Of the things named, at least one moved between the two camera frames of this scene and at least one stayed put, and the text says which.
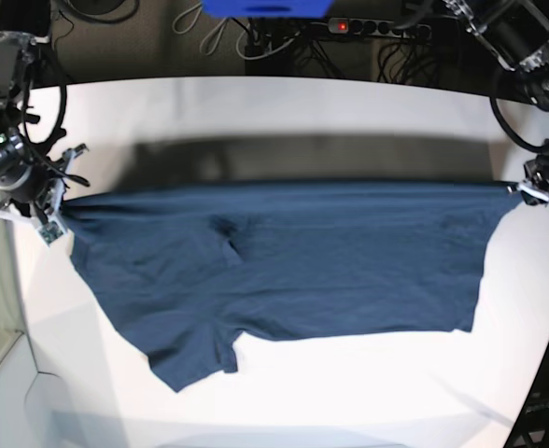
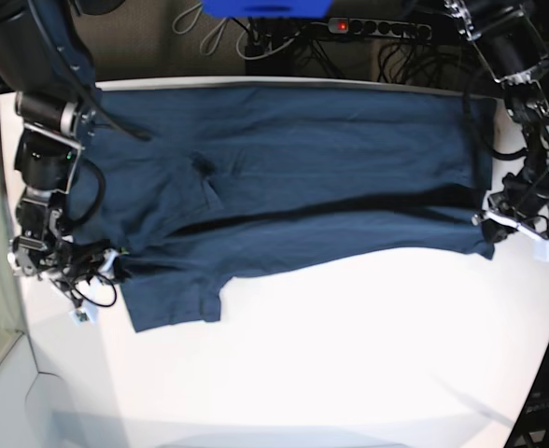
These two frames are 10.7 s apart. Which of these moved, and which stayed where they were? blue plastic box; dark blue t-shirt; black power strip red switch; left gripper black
Moved: left gripper black; dark blue t-shirt
Stayed: black power strip red switch; blue plastic box
